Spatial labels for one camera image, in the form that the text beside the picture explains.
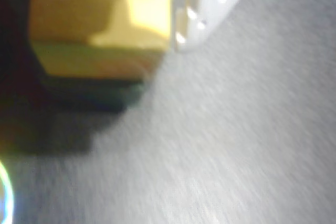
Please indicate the yellow wooden cube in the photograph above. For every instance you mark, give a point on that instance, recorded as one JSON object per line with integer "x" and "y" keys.
{"x": 78, "y": 24}

